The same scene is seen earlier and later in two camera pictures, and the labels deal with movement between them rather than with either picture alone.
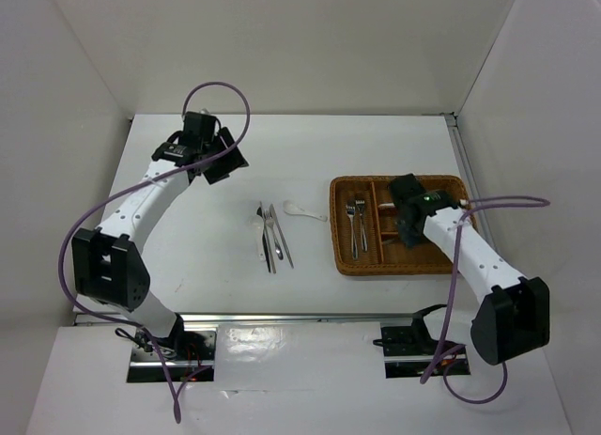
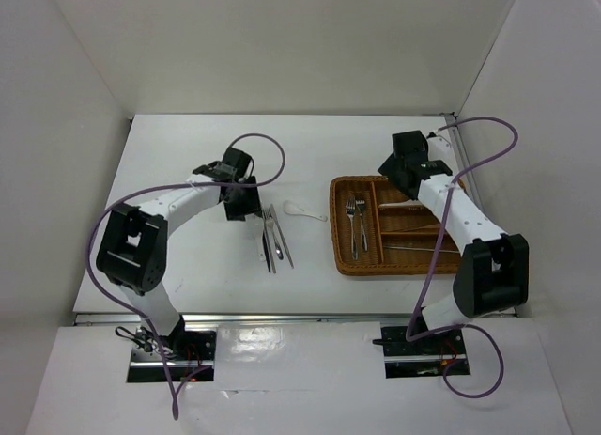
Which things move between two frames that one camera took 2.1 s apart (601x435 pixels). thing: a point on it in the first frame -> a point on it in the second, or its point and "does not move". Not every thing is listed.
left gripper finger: x=226 y=136 -> x=250 y=200
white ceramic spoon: x=291 y=207 does not move
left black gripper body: x=210 y=147 -> x=242 y=181
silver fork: x=363 y=238 does not move
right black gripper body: x=400 y=221 -> x=392 y=167
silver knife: x=273 y=214 does not move
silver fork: x=351 y=210 does not move
